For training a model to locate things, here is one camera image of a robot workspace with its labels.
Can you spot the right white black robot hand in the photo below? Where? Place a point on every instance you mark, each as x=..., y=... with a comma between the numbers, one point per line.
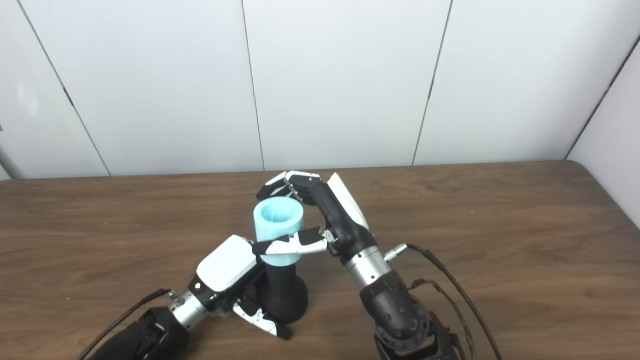
x=340, y=220

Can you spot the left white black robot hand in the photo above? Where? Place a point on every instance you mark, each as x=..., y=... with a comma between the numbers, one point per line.
x=225, y=265

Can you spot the black flared nozzle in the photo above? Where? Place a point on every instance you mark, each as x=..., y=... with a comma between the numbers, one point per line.
x=282, y=295

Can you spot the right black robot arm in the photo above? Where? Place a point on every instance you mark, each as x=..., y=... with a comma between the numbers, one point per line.
x=395, y=310

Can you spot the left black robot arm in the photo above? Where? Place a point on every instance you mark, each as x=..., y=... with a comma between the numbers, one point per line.
x=145, y=335

